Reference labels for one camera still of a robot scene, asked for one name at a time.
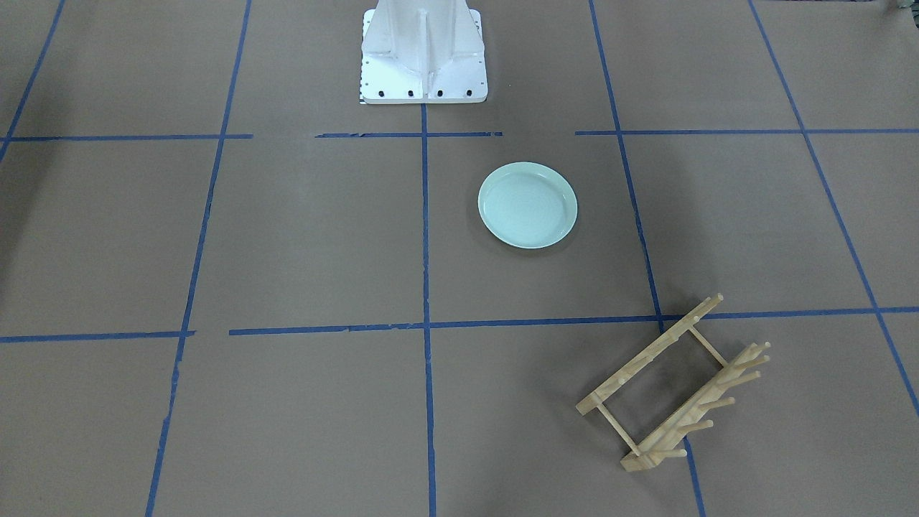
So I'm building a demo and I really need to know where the pale green plate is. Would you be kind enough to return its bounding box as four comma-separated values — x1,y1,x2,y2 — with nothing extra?
477,162,579,250

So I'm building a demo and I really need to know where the wooden dish rack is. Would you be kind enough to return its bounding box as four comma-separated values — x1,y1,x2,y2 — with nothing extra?
575,294,771,473

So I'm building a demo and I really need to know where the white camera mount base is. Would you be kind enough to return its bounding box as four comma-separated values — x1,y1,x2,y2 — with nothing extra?
359,1,489,105

